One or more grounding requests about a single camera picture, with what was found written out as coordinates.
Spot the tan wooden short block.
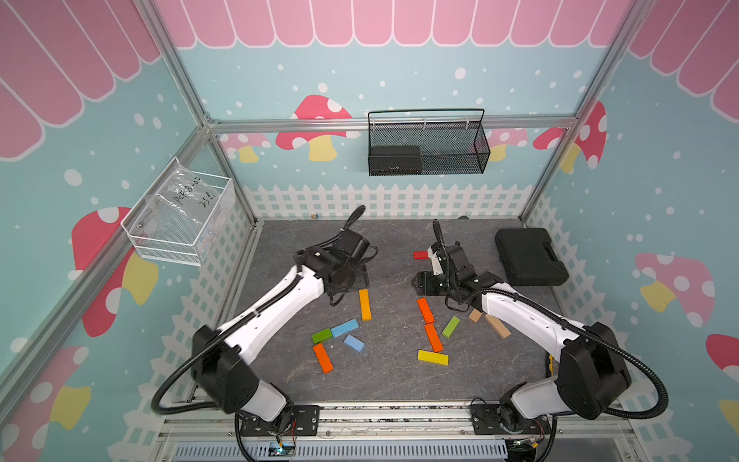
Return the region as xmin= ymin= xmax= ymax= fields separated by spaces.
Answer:
xmin=469 ymin=309 xmax=483 ymax=323

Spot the lime green block right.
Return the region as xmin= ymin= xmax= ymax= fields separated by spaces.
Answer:
xmin=442 ymin=316 xmax=461 ymax=338

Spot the yellow-orange long block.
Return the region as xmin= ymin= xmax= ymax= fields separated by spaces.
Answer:
xmin=359 ymin=289 xmax=373 ymax=321

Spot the clear wire wall basket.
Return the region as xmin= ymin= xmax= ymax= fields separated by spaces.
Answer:
xmin=121 ymin=158 xmax=236 ymax=267

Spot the green circuit board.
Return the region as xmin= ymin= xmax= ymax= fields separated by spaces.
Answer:
xmin=268 ymin=442 xmax=296 ymax=457

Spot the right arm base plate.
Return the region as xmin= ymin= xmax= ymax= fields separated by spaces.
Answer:
xmin=469 ymin=402 xmax=550 ymax=437

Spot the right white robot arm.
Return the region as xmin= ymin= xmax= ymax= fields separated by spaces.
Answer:
xmin=414 ymin=221 xmax=669 ymax=434

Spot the black plastic tool case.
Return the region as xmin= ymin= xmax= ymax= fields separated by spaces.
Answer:
xmin=495 ymin=228 xmax=569 ymax=286

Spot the orange block middle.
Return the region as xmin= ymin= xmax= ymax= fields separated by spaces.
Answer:
xmin=425 ymin=323 xmax=444 ymax=353

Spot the tan wooden long block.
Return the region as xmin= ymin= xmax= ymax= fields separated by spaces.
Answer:
xmin=485 ymin=315 xmax=511 ymax=339

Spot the red-orange block upper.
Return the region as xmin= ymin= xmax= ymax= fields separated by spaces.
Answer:
xmin=417 ymin=298 xmax=435 ymax=325

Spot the green short block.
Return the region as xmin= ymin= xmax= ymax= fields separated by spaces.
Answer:
xmin=312 ymin=328 xmax=333 ymax=345

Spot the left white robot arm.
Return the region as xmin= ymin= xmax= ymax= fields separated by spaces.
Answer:
xmin=151 ymin=206 xmax=373 ymax=436

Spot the plastic bag in basket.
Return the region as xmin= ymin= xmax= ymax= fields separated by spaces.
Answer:
xmin=135 ymin=166 xmax=234 ymax=260

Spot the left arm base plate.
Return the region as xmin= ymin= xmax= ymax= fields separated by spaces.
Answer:
xmin=237 ymin=404 xmax=321 ymax=438

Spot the black wire mesh basket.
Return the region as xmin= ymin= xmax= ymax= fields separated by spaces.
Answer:
xmin=367 ymin=108 xmax=491 ymax=175

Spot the orange long block left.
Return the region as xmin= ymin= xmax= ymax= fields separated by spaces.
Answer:
xmin=313 ymin=344 xmax=334 ymax=375

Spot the yellow long block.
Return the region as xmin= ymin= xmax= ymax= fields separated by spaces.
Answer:
xmin=417 ymin=350 xmax=450 ymax=366

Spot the light blue long block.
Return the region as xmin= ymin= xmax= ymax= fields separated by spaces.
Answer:
xmin=331 ymin=319 xmax=359 ymax=338

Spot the light blue short block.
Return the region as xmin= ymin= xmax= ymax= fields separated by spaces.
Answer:
xmin=344 ymin=335 xmax=365 ymax=352

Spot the black box in basket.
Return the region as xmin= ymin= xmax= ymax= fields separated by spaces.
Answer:
xmin=368 ymin=146 xmax=423 ymax=176

